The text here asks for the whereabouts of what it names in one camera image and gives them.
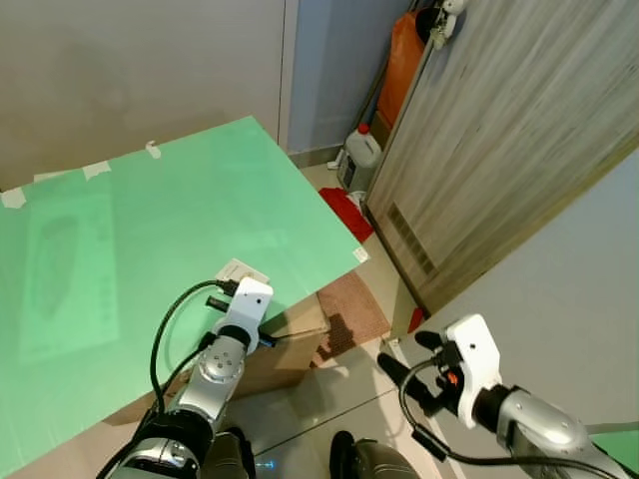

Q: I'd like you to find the black robot right leg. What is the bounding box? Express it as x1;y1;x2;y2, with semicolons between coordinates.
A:
328;430;421;479

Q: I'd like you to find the black robot leg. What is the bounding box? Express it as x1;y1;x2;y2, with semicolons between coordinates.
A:
328;430;421;479
200;426;257;479

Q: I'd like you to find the black robot left leg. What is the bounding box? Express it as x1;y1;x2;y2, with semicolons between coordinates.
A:
200;426;257;479

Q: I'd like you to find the red cloth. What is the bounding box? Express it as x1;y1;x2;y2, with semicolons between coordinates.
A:
318;186;376;244

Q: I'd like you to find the white plastic jug red cap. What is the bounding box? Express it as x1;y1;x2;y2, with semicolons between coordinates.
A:
338;121;386;197

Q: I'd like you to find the orange bag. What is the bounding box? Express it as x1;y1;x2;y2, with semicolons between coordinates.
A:
376;11;426;127

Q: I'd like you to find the white plush doll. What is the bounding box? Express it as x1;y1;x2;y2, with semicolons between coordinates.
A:
430;0;469;50

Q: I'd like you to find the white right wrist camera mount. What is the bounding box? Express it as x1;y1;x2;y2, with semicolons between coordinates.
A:
444;313;504;421

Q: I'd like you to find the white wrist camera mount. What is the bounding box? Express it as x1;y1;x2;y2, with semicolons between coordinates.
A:
444;313;504;421
214;276;275;341

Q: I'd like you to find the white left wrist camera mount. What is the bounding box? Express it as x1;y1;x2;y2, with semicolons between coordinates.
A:
214;276;275;341

